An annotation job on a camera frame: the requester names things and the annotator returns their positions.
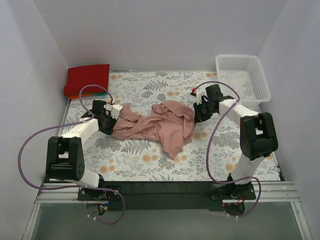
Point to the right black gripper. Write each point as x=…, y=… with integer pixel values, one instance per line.
x=200, y=113

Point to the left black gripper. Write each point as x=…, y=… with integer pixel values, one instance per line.
x=108, y=125

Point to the pink t shirt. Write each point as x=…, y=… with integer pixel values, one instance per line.
x=170, y=123

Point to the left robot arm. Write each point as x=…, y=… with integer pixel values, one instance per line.
x=65, y=157

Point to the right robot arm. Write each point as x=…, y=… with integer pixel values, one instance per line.
x=257, y=139

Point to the green folded t shirt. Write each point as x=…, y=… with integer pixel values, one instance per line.
x=96, y=94

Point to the floral table mat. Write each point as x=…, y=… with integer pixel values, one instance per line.
x=213, y=152

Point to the orange folded t shirt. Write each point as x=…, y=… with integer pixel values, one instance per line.
x=76, y=96

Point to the red folded t shirt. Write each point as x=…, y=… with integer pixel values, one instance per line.
x=81, y=76

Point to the white plastic basket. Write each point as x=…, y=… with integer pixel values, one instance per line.
x=245, y=74

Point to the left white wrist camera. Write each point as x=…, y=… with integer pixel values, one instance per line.
x=113, y=110

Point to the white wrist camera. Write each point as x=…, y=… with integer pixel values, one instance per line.
x=113, y=110
x=199, y=94

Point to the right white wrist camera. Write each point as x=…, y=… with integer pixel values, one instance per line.
x=199, y=94

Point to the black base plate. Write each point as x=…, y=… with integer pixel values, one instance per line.
x=166, y=195

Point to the aluminium frame rail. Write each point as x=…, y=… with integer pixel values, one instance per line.
x=266, y=191

